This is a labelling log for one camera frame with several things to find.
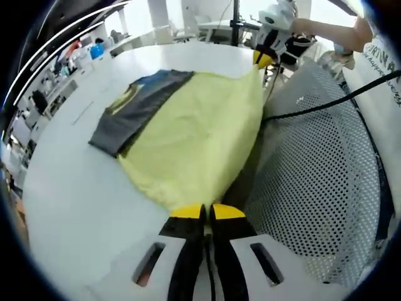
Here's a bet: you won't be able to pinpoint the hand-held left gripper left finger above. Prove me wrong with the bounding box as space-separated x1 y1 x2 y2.
130 203 207 301

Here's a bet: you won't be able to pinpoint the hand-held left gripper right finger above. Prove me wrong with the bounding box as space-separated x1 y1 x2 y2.
209 203 286 301

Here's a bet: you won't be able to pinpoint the yellow blue grey garment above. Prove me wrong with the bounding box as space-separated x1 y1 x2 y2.
88 61 268 216

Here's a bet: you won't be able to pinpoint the black monitor stand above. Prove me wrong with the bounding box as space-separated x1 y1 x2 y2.
230 0 244 48

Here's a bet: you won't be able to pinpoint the person's white printed shirt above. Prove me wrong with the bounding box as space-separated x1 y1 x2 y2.
344 18 401 164

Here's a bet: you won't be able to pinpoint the blue water jug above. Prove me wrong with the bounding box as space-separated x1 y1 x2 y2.
89 43 105 61

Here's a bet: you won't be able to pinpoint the ceiling light strips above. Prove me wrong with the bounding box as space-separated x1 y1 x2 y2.
12 0 133 106

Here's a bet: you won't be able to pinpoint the black backpack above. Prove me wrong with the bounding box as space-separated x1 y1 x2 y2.
31 90 48 114

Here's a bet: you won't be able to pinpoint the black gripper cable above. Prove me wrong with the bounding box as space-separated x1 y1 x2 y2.
263 69 401 122

